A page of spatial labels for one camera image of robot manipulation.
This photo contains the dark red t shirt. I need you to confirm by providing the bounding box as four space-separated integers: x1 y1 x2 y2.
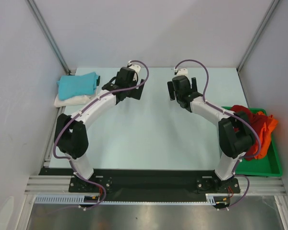
230 105 258 130

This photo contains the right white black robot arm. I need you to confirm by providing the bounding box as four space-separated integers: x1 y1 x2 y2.
167 75 255 192

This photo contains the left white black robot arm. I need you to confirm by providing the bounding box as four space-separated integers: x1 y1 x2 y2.
53 64 145 192

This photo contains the folded white t shirt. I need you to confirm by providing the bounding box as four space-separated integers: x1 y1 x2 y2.
54 94 91 108

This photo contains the folded teal t shirt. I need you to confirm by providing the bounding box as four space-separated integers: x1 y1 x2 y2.
57 72 100 101

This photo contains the orange t shirt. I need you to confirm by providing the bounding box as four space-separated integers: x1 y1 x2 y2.
246 111 278 161

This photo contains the green plastic tray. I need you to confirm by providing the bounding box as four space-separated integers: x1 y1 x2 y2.
224 106 282 177

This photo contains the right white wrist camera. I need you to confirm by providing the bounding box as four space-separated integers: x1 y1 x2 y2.
174 68 188 76

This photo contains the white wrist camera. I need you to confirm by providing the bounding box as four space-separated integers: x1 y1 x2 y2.
174 68 188 76
127 62 141 74

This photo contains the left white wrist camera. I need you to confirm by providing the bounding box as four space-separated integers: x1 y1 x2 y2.
127 62 141 74

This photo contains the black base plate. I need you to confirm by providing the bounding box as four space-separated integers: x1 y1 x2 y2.
39 168 240 203

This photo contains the left aluminium corner post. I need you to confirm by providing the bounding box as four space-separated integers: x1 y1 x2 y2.
25 0 71 75

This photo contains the aluminium corner post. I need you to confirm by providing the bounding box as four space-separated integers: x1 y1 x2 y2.
25 0 71 75
236 0 281 74

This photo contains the right aluminium corner post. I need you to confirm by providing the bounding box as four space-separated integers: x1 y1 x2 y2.
236 0 281 74

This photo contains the aluminium frame rail front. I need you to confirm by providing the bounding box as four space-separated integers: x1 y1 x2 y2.
25 175 287 196

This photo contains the left grey cable duct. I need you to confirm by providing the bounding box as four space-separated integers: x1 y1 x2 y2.
35 195 100 205

